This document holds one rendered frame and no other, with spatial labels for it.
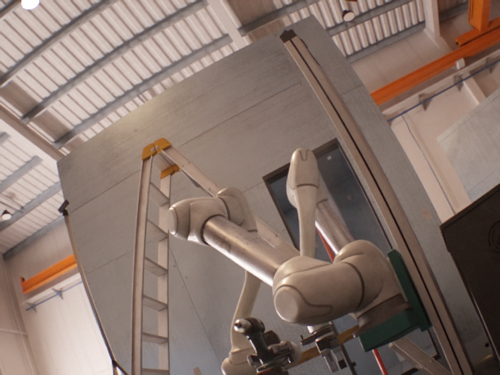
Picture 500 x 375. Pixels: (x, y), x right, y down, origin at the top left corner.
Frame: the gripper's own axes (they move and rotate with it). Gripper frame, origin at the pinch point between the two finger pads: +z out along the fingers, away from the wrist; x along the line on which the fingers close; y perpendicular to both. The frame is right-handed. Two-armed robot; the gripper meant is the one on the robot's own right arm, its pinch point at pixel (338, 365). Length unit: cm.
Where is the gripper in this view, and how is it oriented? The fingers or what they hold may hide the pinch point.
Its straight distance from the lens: 196.9
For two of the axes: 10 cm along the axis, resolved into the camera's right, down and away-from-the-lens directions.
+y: 8.2, -5.1, -2.6
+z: 3.8, 8.3, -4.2
